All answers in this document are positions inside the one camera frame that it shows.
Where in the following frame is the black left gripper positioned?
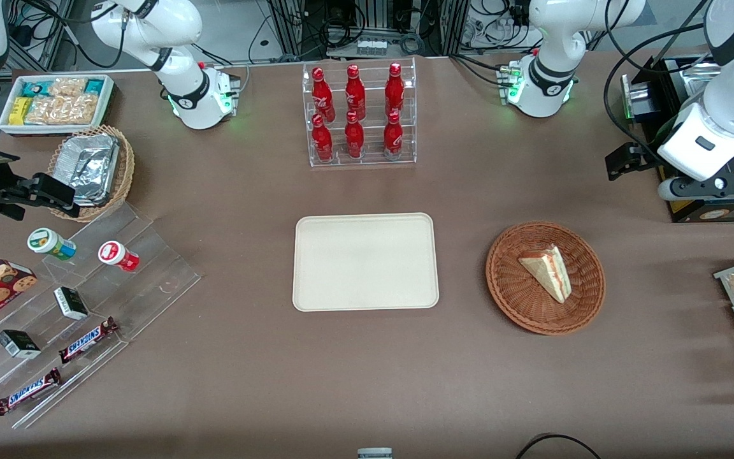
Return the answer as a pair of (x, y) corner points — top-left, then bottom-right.
(605, 143), (665, 182)

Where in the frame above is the triangle sandwich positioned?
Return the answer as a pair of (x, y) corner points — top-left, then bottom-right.
(518, 245), (573, 305)

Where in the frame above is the light wicker basket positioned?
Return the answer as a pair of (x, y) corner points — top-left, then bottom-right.
(47, 124), (136, 223)

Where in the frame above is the brown wicker basket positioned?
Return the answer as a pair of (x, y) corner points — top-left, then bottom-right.
(486, 221), (606, 336)

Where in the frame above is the beige plastic tray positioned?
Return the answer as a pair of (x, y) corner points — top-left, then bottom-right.
(292, 213), (440, 312)

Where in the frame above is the stack of foil trays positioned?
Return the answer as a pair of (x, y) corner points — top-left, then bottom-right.
(55, 133), (120, 207)

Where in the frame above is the green lid cup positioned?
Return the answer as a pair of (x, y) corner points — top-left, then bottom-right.
(27, 227), (77, 261)

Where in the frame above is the large rice cracker bag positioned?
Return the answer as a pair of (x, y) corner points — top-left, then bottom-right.
(25, 94), (99, 126)

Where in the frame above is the white snack bin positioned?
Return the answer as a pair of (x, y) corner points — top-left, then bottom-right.
(0, 73), (117, 138)

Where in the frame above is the red lid cup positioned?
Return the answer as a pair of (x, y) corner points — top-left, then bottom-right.
(97, 240), (140, 273)

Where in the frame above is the yellow snack packet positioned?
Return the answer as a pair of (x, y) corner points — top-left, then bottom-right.
(9, 97), (34, 126)

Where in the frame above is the black hot food display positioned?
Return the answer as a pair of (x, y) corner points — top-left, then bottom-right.
(621, 54), (734, 224)

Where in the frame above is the small rice cracker bag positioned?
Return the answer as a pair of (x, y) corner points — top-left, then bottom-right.
(47, 77), (89, 98)

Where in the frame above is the steel food pan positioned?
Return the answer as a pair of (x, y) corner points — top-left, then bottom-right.
(678, 61), (719, 96)

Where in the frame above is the small black box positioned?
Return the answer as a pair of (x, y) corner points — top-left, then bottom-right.
(0, 329), (42, 360)
(53, 286), (90, 321)

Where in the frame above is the clear acrylic stepped shelf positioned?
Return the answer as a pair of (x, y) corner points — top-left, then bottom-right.
(0, 200), (203, 429)

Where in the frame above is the Snickers bar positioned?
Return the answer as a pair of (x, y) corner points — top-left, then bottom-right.
(57, 316), (120, 365)
(0, 367), (62, 417)

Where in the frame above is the red cola bottle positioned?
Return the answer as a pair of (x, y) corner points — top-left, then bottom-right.
(384, 62), (406, 119)
(382, 111), (405, 159)
(311, 67), (336, 123)
(344, 64), (367, 120)
(311, 113), (335, 163)
(343, 111), (366, 160)

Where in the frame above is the clear acrylic bottle rack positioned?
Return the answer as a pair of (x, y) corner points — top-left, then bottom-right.
(302, 57), (418, 168)

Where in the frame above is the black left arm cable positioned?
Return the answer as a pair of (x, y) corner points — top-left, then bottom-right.
(602, 0), (713, 152)

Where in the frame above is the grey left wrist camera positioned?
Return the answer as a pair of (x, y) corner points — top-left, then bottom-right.
(658, 173), (734, 202)

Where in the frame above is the aluminium frame post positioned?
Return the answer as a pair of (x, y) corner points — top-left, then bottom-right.
(440, 0), (470, 57)
(277, 0), (308, 59)

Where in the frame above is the black floor cable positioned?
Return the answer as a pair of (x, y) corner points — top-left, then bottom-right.
(514, 433), (603, 459)

